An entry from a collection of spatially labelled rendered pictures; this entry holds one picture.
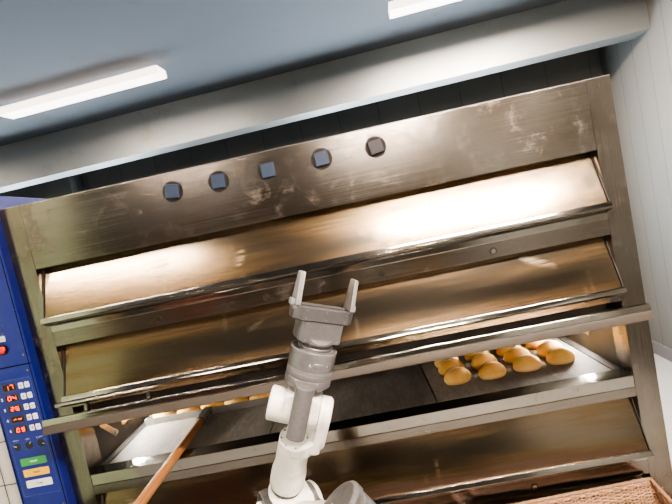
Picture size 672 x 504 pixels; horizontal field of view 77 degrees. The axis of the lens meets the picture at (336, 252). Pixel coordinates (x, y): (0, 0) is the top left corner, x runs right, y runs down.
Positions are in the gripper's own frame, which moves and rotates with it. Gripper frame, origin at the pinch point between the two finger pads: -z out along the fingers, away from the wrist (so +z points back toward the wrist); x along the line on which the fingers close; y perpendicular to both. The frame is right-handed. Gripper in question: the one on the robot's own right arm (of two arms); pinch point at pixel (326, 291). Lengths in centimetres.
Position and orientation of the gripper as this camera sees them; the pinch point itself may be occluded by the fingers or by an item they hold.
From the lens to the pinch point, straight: 80.5
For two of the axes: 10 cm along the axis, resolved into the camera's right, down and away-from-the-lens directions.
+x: -9.1, -1.7, -3.9
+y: -3.7, -1.2, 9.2
